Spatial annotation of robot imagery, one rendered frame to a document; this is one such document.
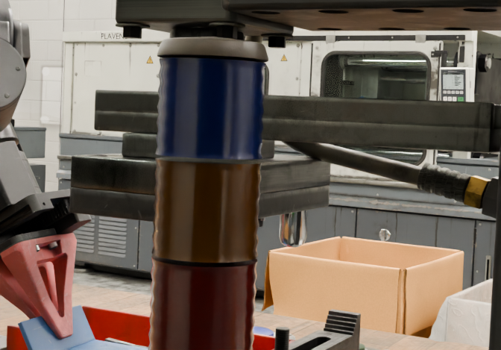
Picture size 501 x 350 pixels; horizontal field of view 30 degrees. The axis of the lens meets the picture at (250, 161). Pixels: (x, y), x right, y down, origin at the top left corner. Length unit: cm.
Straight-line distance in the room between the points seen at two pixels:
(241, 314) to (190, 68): 9
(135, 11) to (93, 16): 860
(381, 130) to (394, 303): 238
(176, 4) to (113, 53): 589
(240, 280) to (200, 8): 28
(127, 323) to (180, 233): 67
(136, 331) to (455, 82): 423
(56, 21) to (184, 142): 921
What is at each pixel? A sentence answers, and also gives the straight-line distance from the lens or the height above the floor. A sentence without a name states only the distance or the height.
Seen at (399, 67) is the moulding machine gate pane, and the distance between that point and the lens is 536.
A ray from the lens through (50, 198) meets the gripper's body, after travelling 70.
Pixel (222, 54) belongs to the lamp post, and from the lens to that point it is 31.
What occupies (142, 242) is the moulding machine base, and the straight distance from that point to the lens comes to 631.
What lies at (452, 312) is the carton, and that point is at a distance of 289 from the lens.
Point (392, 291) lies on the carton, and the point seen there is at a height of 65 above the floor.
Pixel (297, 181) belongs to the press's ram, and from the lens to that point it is 64.
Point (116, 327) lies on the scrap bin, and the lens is 100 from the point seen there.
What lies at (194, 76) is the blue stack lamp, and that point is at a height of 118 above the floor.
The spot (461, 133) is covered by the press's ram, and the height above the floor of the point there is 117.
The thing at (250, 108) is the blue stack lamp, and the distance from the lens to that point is 32.
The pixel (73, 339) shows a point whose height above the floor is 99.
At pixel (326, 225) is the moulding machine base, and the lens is 557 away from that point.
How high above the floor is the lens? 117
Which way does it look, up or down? 3 degrees down
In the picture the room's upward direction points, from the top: 2 degrees clockwise
